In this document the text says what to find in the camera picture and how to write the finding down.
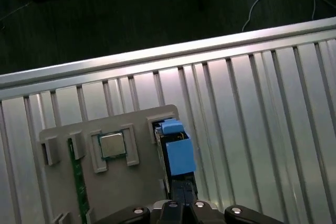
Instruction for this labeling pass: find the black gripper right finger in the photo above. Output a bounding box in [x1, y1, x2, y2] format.
[184, 179, 285, 224]

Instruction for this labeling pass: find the silver CPU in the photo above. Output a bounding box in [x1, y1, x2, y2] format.
[98, 132, 127, 159]

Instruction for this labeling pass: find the hard disk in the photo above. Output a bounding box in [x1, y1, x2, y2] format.
[153, 118, 198, 204]

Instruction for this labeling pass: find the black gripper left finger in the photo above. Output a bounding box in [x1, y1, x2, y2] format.
[97, 179, 185, 224]

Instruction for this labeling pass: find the green RAM stick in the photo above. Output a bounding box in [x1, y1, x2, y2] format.
[67, 138, 91, 224]

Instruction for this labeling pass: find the grey parts rack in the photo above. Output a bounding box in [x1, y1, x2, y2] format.
[39, 104, 201, 224]

